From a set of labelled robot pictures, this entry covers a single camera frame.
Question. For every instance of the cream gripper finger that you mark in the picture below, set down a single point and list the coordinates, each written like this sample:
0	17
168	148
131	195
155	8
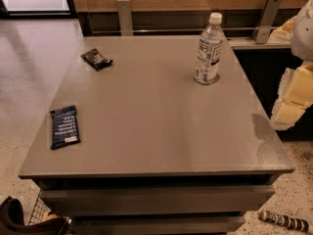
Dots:
300	91
289	107

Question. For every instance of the black chocolate rxbar wrapper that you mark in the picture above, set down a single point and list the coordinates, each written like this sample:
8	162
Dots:
96	60

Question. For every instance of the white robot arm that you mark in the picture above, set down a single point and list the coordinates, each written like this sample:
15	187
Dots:
302	35

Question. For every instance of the blue rxbar wrapper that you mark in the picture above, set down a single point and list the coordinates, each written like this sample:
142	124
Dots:
65	129

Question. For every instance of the clear plastic water bottle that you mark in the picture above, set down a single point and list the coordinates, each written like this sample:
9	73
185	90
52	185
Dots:
209	50

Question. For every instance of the black and white patterned stick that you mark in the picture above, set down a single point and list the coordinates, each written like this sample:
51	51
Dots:
291	223

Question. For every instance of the grey table with drawers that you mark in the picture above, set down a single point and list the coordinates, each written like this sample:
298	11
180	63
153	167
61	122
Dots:
159	154

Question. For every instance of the black curved chair piece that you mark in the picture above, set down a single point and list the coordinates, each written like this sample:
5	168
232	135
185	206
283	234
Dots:
12	223

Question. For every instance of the right metal wall bracket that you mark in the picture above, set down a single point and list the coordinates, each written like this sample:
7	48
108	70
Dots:
262	31

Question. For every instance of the metal wall bracket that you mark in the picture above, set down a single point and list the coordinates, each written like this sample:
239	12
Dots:
125	17
262	31

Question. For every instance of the left metal wall bracket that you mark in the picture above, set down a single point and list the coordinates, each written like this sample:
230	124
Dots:
125	17

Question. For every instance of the wire mesh basket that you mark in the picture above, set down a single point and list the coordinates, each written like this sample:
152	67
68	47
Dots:
39	211

